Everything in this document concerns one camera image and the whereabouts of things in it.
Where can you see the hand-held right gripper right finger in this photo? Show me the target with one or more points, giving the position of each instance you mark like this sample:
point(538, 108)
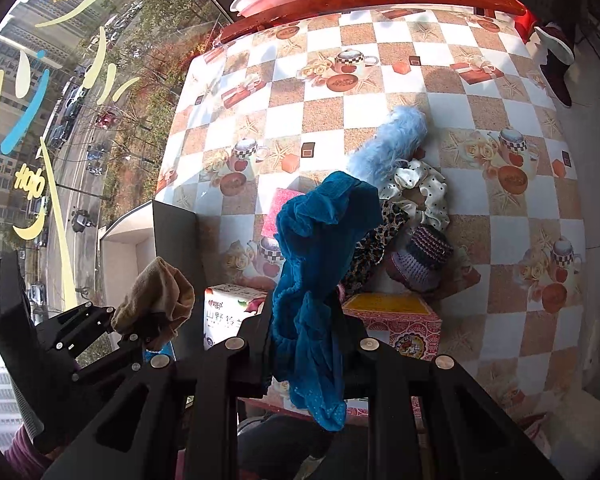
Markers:
point(361, 361)

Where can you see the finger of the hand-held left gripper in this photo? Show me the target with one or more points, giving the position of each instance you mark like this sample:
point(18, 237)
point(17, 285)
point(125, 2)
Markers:
point(80, 325)
point(122, 355)

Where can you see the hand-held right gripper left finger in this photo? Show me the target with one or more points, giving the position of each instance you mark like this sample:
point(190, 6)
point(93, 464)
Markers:
point(252, 341)

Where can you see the tan sock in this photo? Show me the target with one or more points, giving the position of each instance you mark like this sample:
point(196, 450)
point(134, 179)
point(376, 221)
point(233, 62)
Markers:
point(155, 285)

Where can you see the teal lace cloth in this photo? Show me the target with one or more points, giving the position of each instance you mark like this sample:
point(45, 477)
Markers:
point(310, 260)

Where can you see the purple knitted hat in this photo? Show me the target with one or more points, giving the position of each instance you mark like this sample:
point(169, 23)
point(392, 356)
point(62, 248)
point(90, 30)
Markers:
point(417, 260)

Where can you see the leopard print scrunchie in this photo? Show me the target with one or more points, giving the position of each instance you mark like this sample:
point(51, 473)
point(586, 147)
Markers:
point(375, 245)

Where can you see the pink sponge cloth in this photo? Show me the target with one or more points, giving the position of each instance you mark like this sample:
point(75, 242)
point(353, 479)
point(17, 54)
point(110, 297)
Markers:
point(277, 210)

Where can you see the white polka dot scrunchie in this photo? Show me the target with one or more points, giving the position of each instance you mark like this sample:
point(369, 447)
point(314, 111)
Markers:
point(430, 195)

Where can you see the person's left forearm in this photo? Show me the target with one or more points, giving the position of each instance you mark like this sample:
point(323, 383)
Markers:
point(22, 455)

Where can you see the floral tissue pack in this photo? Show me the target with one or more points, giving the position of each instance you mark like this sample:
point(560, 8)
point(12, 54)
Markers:
point(225, 315)

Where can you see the red patterned carton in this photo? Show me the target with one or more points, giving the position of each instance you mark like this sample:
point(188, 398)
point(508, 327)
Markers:
point(405, 330)

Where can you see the person's legs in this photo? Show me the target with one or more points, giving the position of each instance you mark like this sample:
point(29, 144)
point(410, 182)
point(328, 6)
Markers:
point(280, 445)

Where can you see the checked printed tablecloth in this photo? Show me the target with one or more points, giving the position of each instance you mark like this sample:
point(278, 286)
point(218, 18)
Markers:
point(510, 240)

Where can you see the light blue fluffy scrunchie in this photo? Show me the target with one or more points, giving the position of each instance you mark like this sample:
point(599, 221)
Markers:
point(390, 145)

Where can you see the black metal chair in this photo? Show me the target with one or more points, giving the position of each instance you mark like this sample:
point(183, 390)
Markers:
point(597, 35)

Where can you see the red wooden rail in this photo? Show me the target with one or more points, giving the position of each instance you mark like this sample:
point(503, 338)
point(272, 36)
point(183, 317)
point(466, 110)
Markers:
point(380, 0)

